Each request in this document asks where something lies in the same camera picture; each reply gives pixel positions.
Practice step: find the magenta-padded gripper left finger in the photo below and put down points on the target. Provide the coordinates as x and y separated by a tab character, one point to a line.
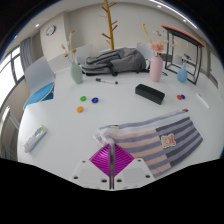
101	160

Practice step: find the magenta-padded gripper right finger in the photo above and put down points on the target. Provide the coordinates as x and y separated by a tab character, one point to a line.
122	160

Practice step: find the pink grey striped towel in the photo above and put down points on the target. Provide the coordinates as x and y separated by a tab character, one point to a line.
150	140

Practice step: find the orange round magnet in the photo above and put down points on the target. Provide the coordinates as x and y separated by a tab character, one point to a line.
80	109

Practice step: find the green round magnet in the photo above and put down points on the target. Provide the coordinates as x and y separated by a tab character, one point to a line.
83	98

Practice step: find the white printed remote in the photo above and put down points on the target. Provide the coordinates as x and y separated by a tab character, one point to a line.
34	138

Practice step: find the black rectangular box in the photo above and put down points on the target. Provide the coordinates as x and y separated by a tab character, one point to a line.
149	93

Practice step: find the black and white marker pen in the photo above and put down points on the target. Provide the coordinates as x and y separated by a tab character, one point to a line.
106	81

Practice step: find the small red pen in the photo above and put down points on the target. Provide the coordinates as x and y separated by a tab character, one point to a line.
185	109

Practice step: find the small red round magnet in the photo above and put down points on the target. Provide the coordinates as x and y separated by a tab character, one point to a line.
179	97

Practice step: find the small blue round magnet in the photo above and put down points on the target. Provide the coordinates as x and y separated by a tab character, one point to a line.
183	96

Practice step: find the green vase with dried stems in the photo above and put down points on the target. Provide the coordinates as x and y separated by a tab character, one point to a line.
76	75

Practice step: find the pink vase with flowers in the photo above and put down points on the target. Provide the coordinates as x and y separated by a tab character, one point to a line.
156	69

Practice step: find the white bar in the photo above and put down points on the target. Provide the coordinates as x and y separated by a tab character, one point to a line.
202	100

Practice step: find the grey backpack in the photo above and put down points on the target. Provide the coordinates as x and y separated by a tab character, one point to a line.
120	60

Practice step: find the white chair with blue seat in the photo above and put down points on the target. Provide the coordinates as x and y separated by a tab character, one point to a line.
39	76

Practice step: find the blue vase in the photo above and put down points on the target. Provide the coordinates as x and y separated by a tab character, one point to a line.
182	75

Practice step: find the window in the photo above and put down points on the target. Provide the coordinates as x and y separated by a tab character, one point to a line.
6	78

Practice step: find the grey curtain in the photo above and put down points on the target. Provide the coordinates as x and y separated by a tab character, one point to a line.
27	53

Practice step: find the yellow wooden coat rack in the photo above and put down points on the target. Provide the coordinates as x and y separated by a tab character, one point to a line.
109	26

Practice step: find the long ceiling light strip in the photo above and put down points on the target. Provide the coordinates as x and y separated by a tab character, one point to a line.
175	12

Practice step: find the recessed ceiling spotlights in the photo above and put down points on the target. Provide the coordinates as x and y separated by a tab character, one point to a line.
158	5

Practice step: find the white chair frame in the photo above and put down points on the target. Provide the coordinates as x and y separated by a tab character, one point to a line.
6	123

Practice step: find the round wall clock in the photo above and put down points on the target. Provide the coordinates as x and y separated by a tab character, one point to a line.
50	30

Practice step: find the black frame stand orange top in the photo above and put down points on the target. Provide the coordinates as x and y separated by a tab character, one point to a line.
183	33

